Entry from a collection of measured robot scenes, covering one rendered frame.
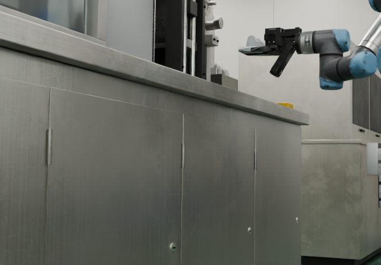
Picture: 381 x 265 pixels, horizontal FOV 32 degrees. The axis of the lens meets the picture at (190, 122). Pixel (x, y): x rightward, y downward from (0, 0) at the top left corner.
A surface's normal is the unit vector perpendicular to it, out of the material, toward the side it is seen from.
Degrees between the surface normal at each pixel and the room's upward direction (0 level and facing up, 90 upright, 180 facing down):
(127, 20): 90
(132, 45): 90
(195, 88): 90
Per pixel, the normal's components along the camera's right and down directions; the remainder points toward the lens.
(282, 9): -0.42, -0.07
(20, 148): 0.91, -0.02
